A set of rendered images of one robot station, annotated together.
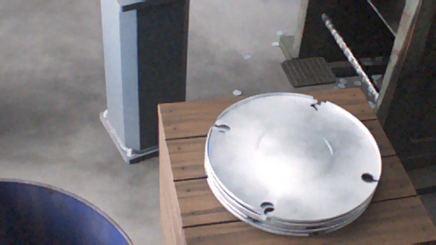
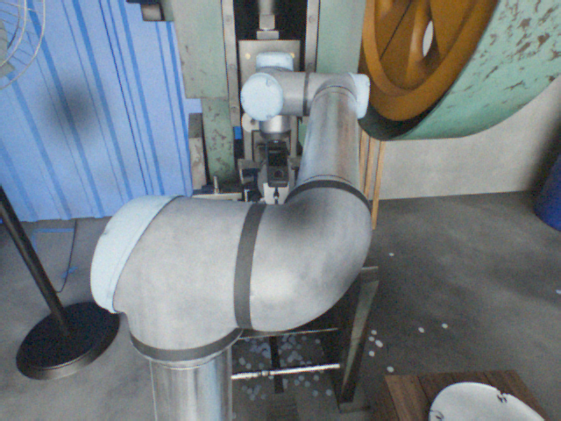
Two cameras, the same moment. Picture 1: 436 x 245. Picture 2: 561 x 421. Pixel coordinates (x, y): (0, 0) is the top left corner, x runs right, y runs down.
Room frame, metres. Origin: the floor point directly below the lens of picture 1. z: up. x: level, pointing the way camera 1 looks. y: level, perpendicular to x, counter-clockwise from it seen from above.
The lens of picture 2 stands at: (1.11, 0.41, 1.23)
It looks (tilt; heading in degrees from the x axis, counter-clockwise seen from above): 32 degrees down; 286
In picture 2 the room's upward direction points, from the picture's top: straight up
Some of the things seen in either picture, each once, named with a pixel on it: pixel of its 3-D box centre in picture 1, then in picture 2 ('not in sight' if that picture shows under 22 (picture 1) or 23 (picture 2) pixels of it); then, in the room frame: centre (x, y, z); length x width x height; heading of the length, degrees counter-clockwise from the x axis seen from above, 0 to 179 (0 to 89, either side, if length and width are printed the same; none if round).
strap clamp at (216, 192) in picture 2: not in sight; (214, 190); (1.54, -0.39, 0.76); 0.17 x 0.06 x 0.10; 23
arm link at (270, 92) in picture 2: not in sight; (274, 94); (1.29, -0.19, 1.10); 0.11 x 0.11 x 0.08; 6
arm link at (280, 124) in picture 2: not in sight; (273, 119); (1.32, -0.29, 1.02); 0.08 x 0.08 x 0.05
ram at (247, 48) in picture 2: not in sight; (268, 97); (1.37, -0.42, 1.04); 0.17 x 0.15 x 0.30; 113
